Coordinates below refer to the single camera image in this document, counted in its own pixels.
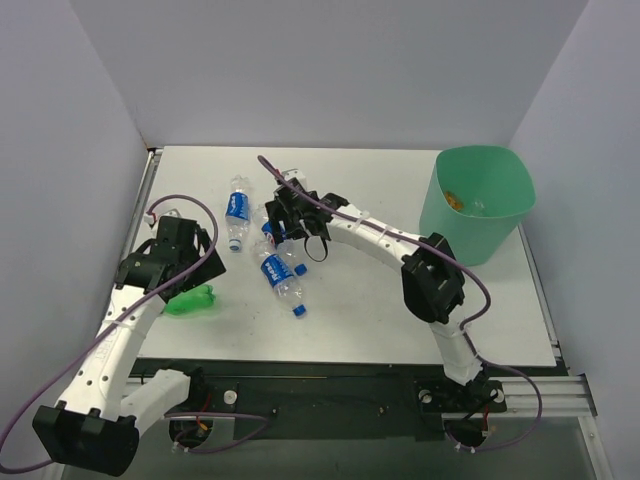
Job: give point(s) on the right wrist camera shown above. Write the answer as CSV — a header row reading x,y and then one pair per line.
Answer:
x,y
295,175

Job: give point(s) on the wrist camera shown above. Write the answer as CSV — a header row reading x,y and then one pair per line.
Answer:
x,y
170,211
295,175

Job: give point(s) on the orange juice bottle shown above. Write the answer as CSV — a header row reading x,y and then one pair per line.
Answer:
x,y
453,201

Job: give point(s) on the green plastic bottle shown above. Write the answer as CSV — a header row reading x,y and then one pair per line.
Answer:
x,y
191,301

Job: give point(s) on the green plastic bin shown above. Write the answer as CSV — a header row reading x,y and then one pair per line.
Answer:
x,y
477,195

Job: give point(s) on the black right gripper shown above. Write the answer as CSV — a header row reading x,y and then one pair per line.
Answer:
x,y
282,220

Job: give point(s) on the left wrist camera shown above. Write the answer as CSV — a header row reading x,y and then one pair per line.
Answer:
x,y
170,211

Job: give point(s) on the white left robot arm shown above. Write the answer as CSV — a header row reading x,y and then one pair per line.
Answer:
x,y
94,424

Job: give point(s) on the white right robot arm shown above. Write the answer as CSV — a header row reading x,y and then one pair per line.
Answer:
x,y
432,283

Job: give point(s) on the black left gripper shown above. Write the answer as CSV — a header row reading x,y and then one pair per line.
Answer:
x,y
198,262

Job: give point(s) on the aluminium rail right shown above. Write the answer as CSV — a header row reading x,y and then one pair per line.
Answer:
x,y
562,397

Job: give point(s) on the pepsi bottle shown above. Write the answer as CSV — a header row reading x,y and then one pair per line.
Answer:
x,y
282,281
237,215
286,249

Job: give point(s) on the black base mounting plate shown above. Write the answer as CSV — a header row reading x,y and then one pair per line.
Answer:
x,y
328,401

